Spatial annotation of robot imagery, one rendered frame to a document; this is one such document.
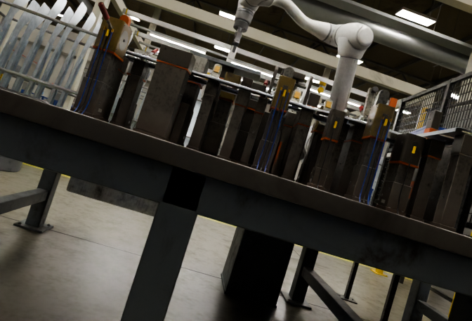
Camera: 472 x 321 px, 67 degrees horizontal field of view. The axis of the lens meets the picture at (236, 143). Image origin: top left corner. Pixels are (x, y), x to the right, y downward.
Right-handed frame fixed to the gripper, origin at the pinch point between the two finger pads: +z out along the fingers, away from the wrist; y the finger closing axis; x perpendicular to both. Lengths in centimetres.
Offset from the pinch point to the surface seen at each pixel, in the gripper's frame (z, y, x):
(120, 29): 18, -52, 42
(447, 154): 23, -63, -84
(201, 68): 14.0, -21.4, 11.8
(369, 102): 6, -30, -65
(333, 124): 27, -62, -39
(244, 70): 5.3, -9.1, -7.7
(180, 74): 26, -53, 18
